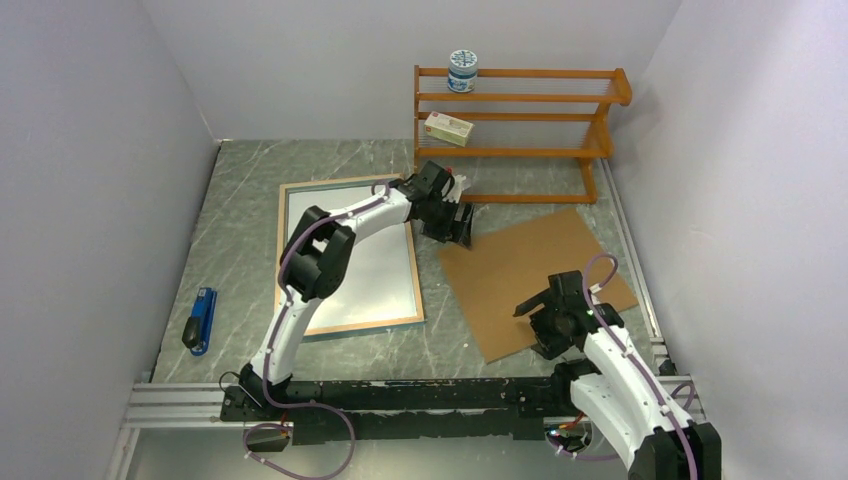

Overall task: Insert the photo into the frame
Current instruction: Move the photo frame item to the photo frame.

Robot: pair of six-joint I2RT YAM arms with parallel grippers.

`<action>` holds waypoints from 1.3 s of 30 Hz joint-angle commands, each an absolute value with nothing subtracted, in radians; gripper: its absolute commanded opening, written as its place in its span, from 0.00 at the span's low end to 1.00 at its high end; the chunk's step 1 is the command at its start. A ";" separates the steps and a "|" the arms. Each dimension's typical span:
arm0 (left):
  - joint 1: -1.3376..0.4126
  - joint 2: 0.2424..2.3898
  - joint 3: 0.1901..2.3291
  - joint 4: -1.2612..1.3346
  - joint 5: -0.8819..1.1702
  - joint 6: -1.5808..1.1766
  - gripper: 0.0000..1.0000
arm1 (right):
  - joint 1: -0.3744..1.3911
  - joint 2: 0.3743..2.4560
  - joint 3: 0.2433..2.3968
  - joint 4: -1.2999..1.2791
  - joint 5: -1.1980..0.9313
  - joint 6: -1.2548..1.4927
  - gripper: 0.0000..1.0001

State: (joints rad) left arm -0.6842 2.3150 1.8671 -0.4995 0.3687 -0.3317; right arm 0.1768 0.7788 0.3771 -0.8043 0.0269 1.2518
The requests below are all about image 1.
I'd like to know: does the small white green box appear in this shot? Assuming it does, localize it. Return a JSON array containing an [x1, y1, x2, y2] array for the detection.
[[424, 112, 475, 147]]

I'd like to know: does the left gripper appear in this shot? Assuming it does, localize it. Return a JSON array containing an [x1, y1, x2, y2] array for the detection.
[[421, 197, 475, 252]]

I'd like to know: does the hot air balloon photo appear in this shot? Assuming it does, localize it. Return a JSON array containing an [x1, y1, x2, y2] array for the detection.
[[277, 175, 424, 339]]

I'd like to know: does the blue white ceramic jar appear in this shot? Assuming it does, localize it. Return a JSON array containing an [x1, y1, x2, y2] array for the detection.
[[447, 49, 478, 93]]

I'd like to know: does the orange wooden shelf rack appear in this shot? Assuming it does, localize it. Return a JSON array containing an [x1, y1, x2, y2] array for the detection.
[[413, 66, 633, 204]]

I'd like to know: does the brown cardboard backing board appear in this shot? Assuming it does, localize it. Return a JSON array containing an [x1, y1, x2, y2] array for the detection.
[[438, 208, 601, 364]]

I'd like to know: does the blue stapler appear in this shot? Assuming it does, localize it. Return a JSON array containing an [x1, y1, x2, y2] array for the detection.
[[181, 287, 218, 356]]

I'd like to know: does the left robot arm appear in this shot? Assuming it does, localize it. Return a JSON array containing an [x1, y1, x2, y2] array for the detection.
[[238, 161, 474, 420]]

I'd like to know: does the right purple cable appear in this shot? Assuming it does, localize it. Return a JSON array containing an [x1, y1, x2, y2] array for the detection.
[[546, 252, 700, 480]]

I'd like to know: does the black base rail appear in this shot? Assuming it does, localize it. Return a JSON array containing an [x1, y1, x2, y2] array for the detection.
[[220, 376, 578, 445]]

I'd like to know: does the purple cable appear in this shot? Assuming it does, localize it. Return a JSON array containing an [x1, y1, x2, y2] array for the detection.
[[546, 252, 700, 480], [242, 178, 393, 480]]

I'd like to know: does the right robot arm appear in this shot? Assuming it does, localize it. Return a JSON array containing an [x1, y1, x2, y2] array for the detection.
[[514, 271, 723, 479]]

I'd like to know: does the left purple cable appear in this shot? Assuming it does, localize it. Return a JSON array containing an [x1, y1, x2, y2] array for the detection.
[[242, 178, 393, 480]]

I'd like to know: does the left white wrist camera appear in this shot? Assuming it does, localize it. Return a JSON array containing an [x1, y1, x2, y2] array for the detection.
[[442, 168, 468, 203]]

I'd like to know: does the blue wooden picture frame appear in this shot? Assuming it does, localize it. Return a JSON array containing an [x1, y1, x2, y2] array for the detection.
[[272, 173, 426, 340]]

